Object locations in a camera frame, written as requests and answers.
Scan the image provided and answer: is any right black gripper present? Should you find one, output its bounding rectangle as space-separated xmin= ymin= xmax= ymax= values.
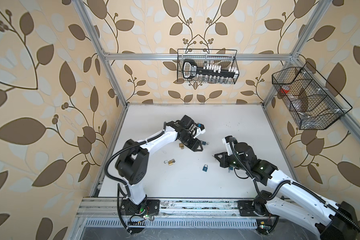
xmin=214 ymin=150 xmax=249 ymax=172

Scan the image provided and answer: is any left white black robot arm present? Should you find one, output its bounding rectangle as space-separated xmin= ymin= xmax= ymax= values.
xmin=104 ymin=115 xmax=206 ymax=235

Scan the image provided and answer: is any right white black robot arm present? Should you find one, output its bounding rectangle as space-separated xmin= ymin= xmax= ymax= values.
xmin=214 ymin=136 xmax=360 ymax=240

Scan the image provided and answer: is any small brass padlock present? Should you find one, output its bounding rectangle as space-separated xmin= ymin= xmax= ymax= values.
xmin=164 ymin=159 xmax=176 ymax=166

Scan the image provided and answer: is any black socket tool set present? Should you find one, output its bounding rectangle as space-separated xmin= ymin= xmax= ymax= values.
xmin=181 ymin=59 xmax=239 ymax=81

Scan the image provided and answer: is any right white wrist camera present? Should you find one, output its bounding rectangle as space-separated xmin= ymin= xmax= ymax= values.
xmin=222 ymin=136 xmax=236 ymax=156

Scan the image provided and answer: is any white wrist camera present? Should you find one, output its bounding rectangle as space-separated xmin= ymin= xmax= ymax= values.
xmin=222 ymin=136 xmax=236 ymax=156
xmin=186 ymin=120 xmax=206 ymax=139

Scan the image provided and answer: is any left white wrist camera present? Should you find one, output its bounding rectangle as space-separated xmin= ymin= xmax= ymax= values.
xmin=186 ymin=120 xmax=206 ymax=139

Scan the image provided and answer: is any back black wire basket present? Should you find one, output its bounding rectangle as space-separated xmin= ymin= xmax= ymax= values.
xmin=177 ymin=48 xmax=240 ymax=85

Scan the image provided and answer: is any black wire basket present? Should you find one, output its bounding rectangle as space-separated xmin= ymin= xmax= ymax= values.
xmin=177 ymin=48 xmax=240 ymax=85
xmin=272 ymin=62 xmax=353 ymax=130

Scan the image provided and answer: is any right black wire basket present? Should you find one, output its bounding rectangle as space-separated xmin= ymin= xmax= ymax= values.
xmin=272 ymin=62 xmax=353 ymax=130

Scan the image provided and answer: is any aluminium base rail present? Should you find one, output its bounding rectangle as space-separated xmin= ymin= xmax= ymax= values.
xmin=75 ymin=196 xmax=325 ymax=229

